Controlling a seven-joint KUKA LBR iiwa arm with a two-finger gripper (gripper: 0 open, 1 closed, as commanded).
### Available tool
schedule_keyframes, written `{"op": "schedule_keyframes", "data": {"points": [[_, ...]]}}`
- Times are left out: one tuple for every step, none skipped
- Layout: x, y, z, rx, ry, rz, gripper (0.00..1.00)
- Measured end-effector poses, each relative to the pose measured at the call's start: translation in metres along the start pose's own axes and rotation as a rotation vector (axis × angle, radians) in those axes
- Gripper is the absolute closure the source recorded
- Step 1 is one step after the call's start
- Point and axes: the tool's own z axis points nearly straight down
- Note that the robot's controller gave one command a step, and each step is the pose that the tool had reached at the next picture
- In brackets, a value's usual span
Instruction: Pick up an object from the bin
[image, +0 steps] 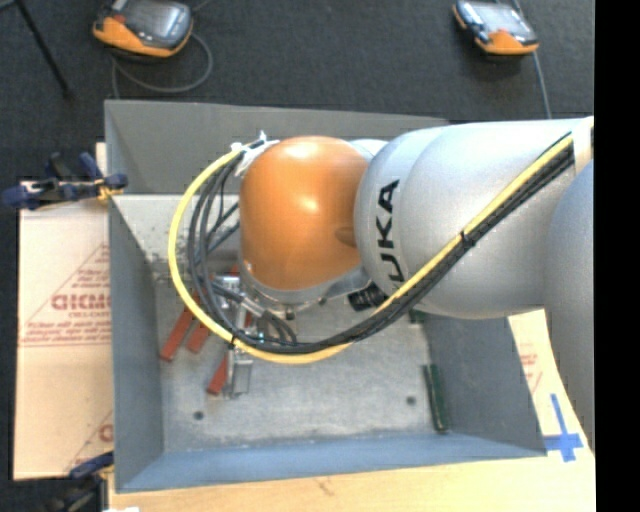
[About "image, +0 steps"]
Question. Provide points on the dark green flat block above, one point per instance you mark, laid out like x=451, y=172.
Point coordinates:
x=436, y=400
x=416, y=316

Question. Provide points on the grey metal bin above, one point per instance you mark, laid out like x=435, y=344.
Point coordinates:
x=310, y=400

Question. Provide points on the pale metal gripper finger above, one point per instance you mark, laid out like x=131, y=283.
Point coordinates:
x=231, y=375
x=243, y=377

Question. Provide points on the black cylinder on white bracket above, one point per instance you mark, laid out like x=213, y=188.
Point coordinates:
x=364, y=299

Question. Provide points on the red-brown flat block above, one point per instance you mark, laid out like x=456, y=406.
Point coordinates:
x=176, y=336
x=219, y=374
x=198, y=337
x=234, y=270

